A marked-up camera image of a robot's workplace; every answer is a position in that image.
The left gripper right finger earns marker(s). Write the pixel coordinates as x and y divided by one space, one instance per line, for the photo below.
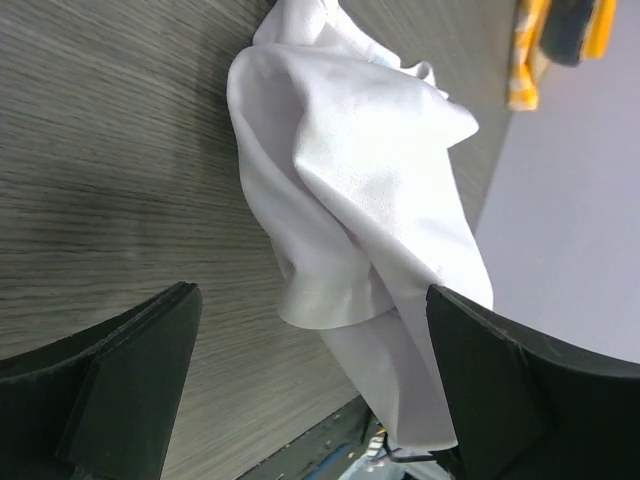
525 405

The orange checked cloth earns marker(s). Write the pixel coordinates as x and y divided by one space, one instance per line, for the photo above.
528 64

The white t-shirt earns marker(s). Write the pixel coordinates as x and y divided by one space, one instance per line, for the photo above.
343 161

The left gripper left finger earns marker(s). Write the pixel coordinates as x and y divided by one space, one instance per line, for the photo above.
101 403

